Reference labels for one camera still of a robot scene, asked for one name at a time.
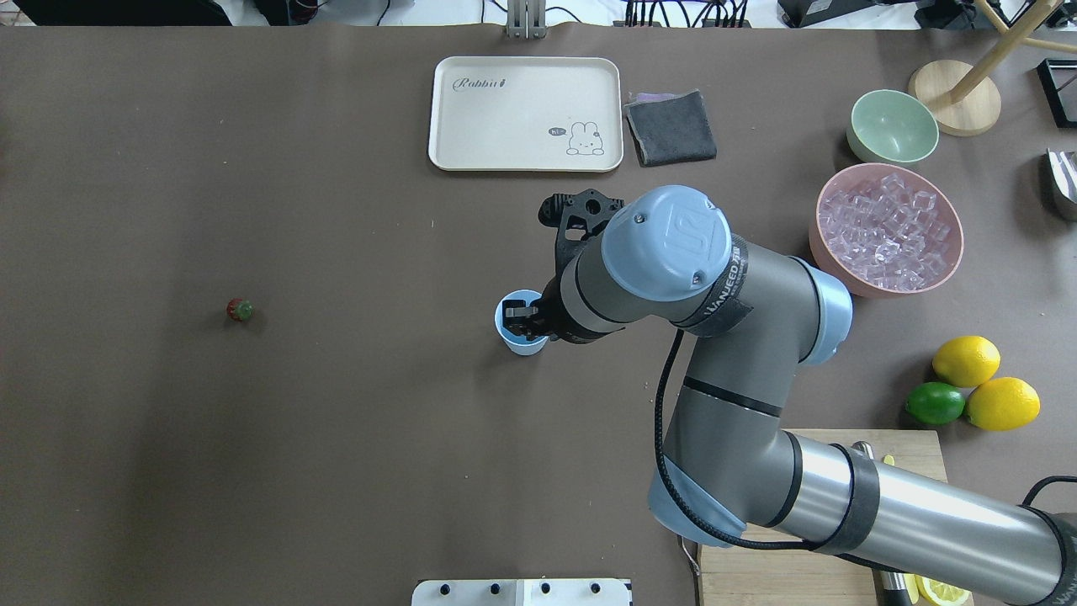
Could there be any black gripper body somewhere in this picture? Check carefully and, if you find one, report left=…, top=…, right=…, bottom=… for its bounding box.
left=530, top=189, right=624, bottom=342

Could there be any red strawberry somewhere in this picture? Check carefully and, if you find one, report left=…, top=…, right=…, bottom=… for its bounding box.
left=225, top=298, right=255, bottom=322

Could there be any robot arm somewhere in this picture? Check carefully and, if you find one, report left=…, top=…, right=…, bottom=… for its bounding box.
left=500, top=185, right=1074, bottom=605

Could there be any light blue cup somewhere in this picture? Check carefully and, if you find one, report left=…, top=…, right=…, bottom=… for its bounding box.
left=495, top=290, right=550, bottom=357

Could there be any clear ice cubes pile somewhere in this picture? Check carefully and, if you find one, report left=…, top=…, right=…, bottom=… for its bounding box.
left=819, top=173, right=953, bottom=291

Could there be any steel ice scoop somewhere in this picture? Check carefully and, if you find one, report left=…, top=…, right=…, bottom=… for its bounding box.
left=1045, top=150, right=1076, bottom=223

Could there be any dark grey cloth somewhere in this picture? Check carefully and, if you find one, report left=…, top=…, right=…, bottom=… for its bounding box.
left=623, top=89, right=717, bottom=167

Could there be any beige rabbit tray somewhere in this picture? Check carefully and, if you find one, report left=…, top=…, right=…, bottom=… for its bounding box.
left=426, top=56, right=624, bottom=173

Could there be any pink bowl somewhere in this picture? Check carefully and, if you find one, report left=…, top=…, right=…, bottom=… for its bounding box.
left=809, top=163, right=965, bottom=299

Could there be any green bowl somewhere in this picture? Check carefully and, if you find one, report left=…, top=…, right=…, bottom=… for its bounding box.
left=847, top=89, right=940, bottom=167

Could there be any wooden cutting board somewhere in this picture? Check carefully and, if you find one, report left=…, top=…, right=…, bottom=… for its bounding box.
left=696, top=428, right=947, bottom=605

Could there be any green lime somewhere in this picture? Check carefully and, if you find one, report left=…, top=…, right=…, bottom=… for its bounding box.
left=905, top=382, right=967, bottom=425

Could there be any wooden glass stand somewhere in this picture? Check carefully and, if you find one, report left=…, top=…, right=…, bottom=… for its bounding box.
left=907, top=1, right=1074, bottom=137

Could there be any yellow lemon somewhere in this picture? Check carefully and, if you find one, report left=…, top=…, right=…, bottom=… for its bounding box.
left=964, top=377, right=1043, bottom=431
left=931, top=335, right=1001, bottom=387

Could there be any lemon slice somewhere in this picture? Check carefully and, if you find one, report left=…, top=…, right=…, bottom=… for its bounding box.
left=913, top=575, right=973, bottom=606

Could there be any aluminium frame post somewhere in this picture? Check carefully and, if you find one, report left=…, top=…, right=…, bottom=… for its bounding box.
left=504, top=0, right=549, bottom=40

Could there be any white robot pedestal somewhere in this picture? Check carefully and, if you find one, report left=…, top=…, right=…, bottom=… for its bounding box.
left=411, top=577, right=634, bottom=605

